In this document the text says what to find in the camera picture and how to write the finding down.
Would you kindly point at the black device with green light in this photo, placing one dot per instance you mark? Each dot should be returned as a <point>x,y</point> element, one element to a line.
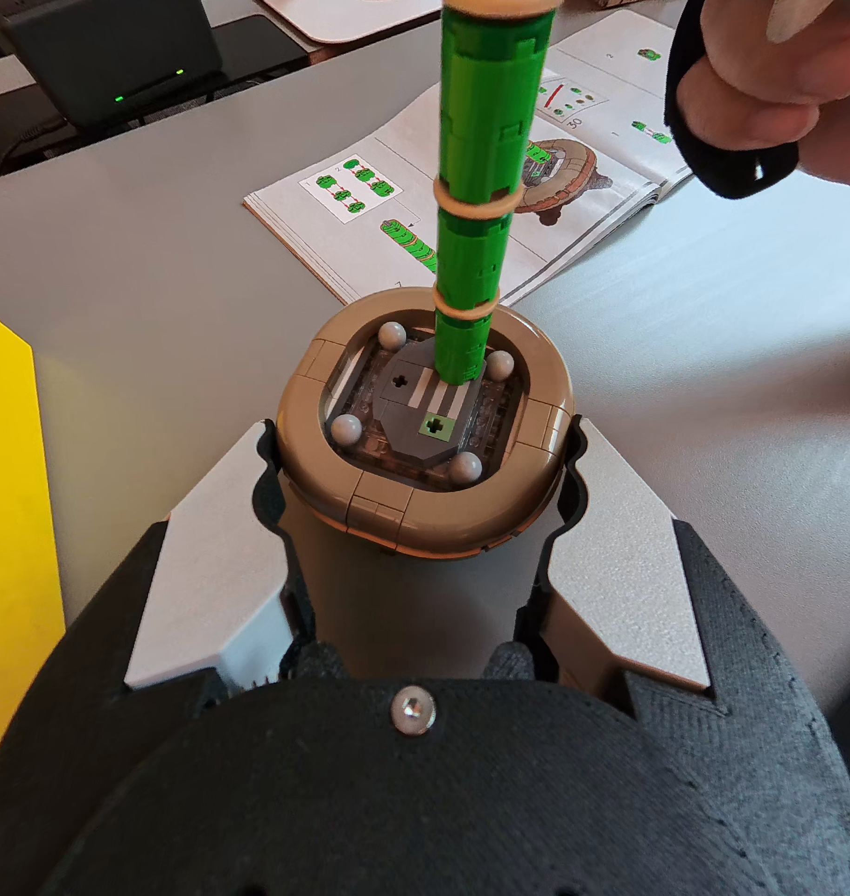
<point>264,45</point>

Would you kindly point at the black box device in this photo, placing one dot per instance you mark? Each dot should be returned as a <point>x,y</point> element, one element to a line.
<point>103,49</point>

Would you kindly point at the tan brick pot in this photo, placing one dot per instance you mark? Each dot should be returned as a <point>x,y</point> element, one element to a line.
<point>425,518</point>

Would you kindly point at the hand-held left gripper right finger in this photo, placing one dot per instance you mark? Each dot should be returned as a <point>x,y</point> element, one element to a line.
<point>621,581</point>

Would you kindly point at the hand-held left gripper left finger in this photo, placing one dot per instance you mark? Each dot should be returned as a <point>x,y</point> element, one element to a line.
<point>215,581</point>

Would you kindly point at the yellow plastic bin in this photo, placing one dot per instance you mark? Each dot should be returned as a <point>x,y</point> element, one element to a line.
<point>11,525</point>

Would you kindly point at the building instruction booklet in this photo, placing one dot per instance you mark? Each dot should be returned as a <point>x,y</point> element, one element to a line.
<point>397,161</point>

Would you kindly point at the grey desk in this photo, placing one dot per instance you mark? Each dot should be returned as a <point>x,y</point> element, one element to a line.
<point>152,280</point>

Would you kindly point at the green brick bamboo stalk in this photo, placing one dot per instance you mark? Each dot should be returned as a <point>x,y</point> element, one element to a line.
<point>474,210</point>

